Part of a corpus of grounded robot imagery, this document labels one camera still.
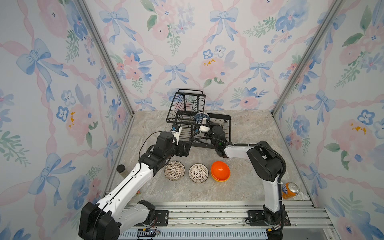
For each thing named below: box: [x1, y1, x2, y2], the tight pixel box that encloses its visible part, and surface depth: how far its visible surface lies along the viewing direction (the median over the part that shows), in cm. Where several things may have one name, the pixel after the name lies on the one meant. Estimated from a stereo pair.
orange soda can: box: [281, 182, 300, 200], surface depth 75 cm
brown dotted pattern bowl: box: [164, 161, 186, 181], surface depth 90 cm
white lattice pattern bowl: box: [188, 163, 209, 184], surface depth 89 cm
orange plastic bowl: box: [211, 161, 231, 181], surface depth 85 cm
